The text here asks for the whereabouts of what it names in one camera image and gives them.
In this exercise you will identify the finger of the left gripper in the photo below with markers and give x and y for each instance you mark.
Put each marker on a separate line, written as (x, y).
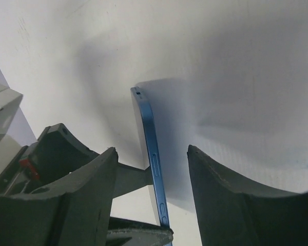
(128, 179)
(134, 233)

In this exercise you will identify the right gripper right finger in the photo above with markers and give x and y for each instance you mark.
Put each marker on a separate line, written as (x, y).
(235, 210)

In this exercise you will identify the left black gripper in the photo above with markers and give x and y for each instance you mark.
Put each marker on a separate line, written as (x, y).
(34, 166)

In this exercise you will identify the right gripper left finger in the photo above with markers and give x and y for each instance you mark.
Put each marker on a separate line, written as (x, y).
(73, 210)

